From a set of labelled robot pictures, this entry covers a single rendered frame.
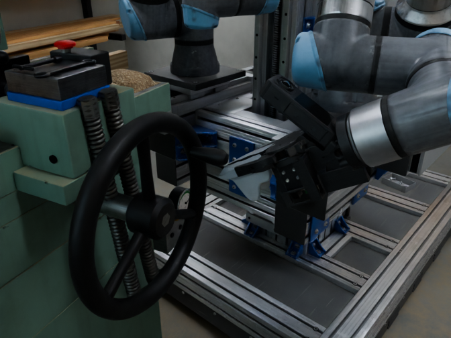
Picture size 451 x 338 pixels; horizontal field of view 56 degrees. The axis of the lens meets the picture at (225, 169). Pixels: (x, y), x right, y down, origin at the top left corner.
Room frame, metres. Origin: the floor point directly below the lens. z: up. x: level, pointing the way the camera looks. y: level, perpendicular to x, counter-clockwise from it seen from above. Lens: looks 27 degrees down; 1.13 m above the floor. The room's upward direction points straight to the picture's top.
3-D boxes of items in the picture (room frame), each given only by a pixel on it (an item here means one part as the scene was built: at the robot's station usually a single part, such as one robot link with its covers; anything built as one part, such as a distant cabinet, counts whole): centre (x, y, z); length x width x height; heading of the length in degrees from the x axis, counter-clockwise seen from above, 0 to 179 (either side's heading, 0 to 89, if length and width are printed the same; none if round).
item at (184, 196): (0.79, 0.10, 0.65); 0.06 x 0.04 x 0.08; 153
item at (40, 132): (0.58, 0.23, 0.91); 0.15 x 0.14 x 0.09; 153
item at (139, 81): (0.85, 0.21, 0.91); 0.12 x 0.09 x 0.03; 63
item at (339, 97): (0.98, -0.28, 0.87); 0.15 x 0.15 x 0.10
